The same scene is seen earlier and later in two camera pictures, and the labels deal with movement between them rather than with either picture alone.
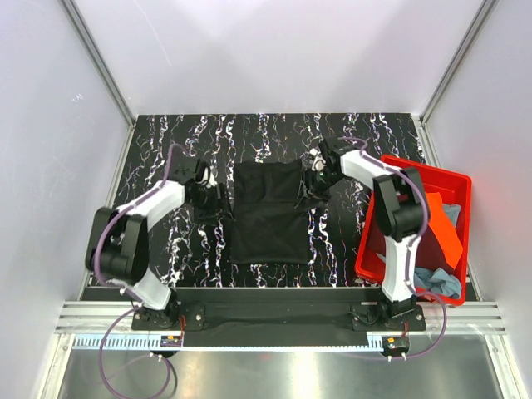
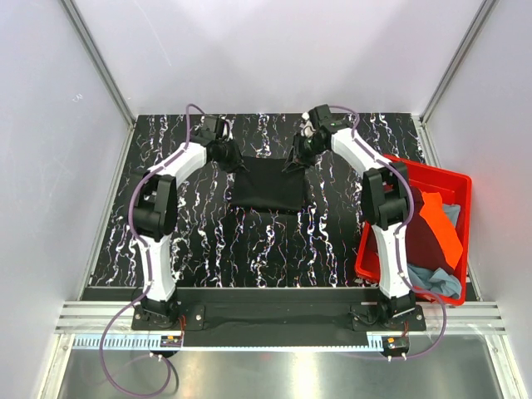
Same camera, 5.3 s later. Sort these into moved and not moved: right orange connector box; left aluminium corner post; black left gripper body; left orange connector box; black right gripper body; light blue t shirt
Moved: black right gripper body; black left gripper body
Not moved: left orange connector box; light blue t shirt; right orange connector box; left aluminium corner post
